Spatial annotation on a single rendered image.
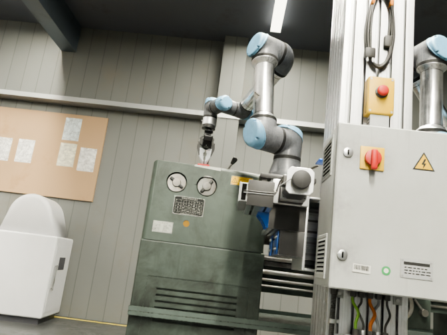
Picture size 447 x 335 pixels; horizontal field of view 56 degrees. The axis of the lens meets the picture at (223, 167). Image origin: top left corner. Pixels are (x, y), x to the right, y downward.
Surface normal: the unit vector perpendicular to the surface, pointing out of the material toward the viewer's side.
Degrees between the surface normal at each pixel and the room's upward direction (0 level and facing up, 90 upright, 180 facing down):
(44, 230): 90
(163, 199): 90
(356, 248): 91
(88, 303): 90
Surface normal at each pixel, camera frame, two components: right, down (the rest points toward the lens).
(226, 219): 0.07, -0.22
